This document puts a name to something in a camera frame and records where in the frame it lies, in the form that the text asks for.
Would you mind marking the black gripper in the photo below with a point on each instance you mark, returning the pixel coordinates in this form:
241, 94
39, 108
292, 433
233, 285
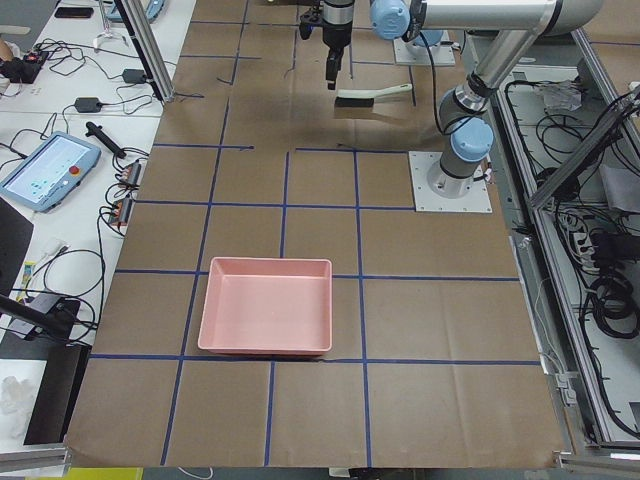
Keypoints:
336, 36

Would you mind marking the white hand brush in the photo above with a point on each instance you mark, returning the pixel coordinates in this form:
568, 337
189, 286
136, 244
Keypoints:
362, 98

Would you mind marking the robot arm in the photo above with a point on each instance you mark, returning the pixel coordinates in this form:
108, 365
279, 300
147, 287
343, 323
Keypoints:
427, 38
518, 24

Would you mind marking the pink plastic bin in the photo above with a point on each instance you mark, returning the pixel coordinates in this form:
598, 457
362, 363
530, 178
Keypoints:
268, 306

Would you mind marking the black power adapter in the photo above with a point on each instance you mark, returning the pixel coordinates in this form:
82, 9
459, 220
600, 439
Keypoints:
88, 105
134, 76

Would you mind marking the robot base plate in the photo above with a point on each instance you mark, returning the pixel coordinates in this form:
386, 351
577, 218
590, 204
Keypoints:
436, 192
440, 55

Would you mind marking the aluminium frame post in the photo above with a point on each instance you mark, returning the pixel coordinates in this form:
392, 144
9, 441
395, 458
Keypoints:
144, 42

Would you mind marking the black camera stand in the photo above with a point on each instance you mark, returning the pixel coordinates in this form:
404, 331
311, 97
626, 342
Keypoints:
54, 314

